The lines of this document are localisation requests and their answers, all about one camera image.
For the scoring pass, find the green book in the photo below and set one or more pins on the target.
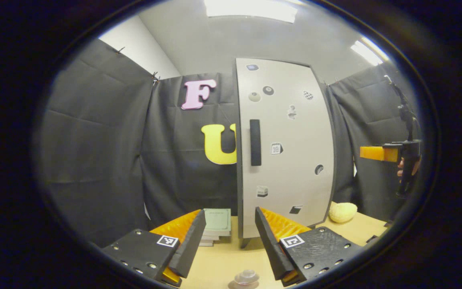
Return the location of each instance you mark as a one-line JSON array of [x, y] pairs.
[[217, 219]]

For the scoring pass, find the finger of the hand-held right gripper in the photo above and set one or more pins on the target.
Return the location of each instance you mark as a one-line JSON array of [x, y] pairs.
[[373, 152]]

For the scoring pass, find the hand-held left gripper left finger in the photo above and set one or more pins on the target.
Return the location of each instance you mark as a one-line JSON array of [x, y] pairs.
[[191, 245]]

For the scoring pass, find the brown round coaster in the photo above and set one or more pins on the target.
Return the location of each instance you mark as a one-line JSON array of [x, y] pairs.
[[233, 286]]

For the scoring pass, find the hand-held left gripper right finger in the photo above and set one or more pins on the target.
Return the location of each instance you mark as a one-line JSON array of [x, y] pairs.
[[272, 249]]

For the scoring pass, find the dark grey cabinet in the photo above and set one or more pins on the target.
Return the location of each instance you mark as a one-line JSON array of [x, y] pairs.
[[244, 241]]

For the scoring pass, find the brown book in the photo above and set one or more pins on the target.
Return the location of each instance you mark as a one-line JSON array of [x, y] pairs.
[[219, 235], [206, 243]]

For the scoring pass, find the yellow bread toy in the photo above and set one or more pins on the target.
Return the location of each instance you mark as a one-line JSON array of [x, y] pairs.
[[342, 212]]

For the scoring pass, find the small clear glass bottle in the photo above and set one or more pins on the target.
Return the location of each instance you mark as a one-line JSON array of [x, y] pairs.
[[247, 277]]

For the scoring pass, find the light grey cabinet door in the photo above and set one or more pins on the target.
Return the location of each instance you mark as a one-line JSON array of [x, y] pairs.
[[295, 176]]

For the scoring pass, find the black backdrop cloth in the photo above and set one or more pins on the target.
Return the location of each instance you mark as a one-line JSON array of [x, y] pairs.
[[102, 152]]

